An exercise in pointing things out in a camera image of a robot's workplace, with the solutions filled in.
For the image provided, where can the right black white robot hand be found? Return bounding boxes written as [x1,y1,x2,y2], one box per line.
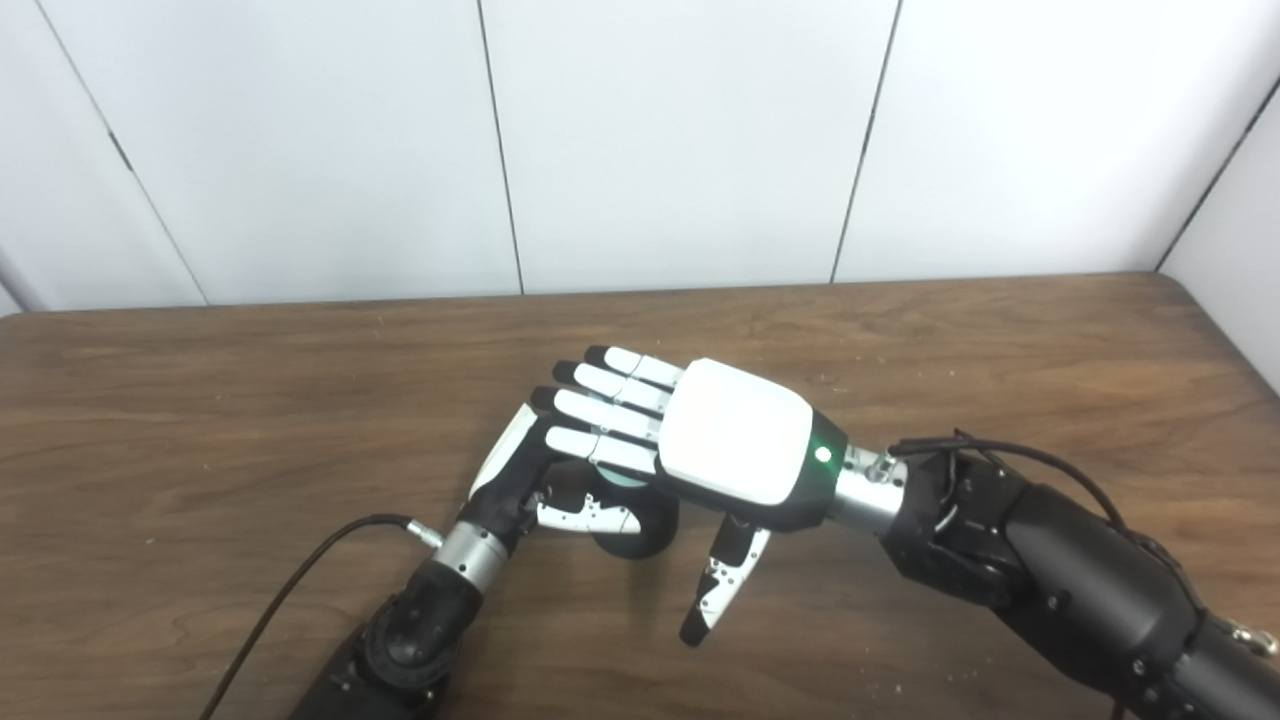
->
[528,345,851,648]

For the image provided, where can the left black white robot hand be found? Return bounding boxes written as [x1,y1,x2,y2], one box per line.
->
[458,402,643,561]

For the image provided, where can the black flared nozzle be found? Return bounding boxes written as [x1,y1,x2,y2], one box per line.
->
[585,470,681,561]

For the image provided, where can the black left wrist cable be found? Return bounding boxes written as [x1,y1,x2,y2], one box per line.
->
[198,513,443,720]

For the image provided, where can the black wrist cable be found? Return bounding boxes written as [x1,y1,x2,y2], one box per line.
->
[198,513,443,720]
[888,430,1206,621]

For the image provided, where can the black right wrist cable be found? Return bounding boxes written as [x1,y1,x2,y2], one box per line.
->
[888,430,1206,621]

